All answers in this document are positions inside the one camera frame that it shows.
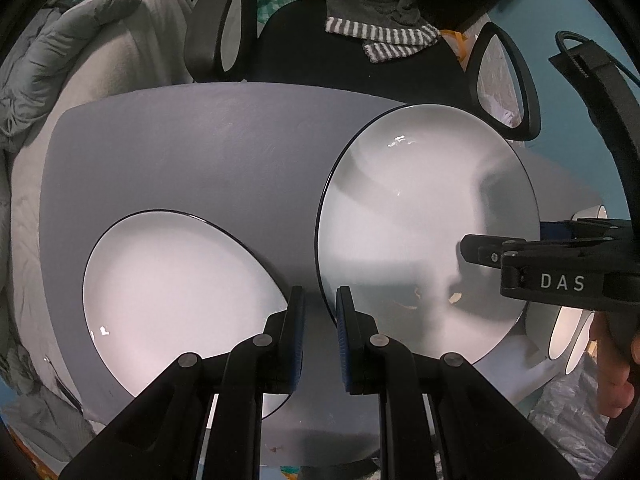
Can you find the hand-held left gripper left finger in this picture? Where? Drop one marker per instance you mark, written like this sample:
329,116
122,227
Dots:
299,330

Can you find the clear plastic bag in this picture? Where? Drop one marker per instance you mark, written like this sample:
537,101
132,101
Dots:
575,425

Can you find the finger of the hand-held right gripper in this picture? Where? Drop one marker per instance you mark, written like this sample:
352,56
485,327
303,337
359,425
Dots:
555,230
482,250

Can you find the grey puffy jacket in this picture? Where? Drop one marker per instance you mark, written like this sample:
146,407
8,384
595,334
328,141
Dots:
65,45

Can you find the person's right hand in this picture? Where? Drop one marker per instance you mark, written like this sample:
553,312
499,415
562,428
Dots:
612,375

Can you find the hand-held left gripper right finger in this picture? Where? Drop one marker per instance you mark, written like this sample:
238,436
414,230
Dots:
342,335

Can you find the black office chair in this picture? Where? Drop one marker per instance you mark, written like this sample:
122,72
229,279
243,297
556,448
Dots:
310,45

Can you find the white bowl with black rim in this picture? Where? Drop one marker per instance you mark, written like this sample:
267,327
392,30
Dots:
542,330

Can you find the crumpled grey cloth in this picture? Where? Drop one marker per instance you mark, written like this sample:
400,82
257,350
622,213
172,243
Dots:
35,400

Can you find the white plate with black rim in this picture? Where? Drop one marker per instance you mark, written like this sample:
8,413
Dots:
170,300
420,220

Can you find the grey white striped towel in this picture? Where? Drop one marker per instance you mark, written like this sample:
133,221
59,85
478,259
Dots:
390,40

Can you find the white blanket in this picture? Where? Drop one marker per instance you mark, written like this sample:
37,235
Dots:
150,55

